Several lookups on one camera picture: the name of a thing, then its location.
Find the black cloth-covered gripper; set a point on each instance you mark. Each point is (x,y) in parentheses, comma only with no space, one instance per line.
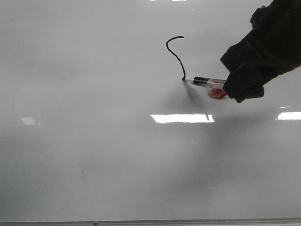
(270,49)

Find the white glossy whiteboard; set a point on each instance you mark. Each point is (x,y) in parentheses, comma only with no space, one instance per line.
(97,124)

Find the black whiteboard marker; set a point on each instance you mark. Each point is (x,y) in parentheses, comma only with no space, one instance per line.
(214,86)

